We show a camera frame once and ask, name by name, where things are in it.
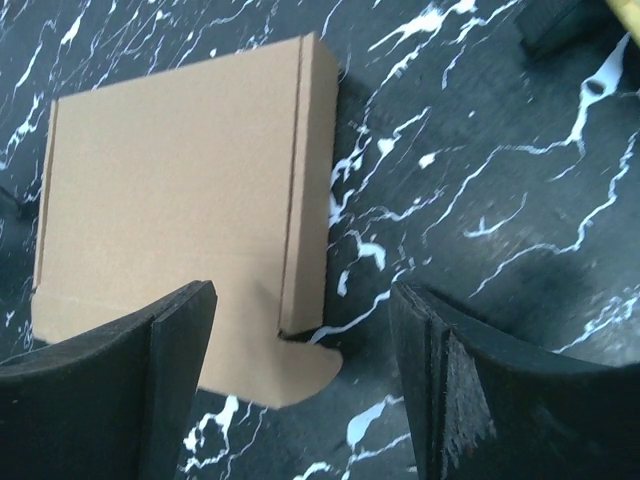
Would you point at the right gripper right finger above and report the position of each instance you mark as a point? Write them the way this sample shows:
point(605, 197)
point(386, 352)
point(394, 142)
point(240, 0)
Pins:
point(482, 404)

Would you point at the cardboard box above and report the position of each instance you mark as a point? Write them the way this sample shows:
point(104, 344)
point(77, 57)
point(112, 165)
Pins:
point(220, 171)

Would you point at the small whiteboard with wooden frame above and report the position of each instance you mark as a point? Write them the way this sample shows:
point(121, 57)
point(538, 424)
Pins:
point(628, 13)

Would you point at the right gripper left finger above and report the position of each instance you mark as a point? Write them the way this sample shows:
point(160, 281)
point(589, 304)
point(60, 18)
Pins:
point(112, 402)

